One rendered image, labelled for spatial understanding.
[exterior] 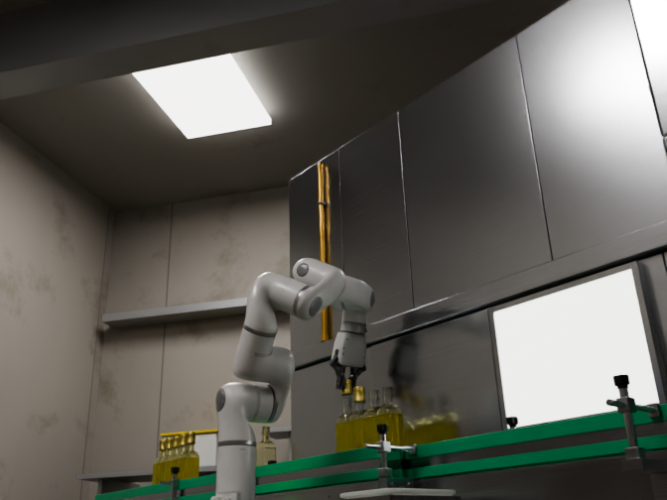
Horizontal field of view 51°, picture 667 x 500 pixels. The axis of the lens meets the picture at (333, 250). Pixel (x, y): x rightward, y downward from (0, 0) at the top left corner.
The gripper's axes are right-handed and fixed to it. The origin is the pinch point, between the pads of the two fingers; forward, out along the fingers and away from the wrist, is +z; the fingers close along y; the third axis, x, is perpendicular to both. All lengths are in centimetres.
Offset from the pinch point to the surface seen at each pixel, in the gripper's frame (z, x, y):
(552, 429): 4, 75, 2
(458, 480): 19, 52, 5
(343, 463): 20.7, 19.8, 13.1
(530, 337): -17, 55, -14
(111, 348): -5, -385, -67
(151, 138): -152, -299, -36
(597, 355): -14, 74, -15
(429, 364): -8.5, 21.4, -12.6
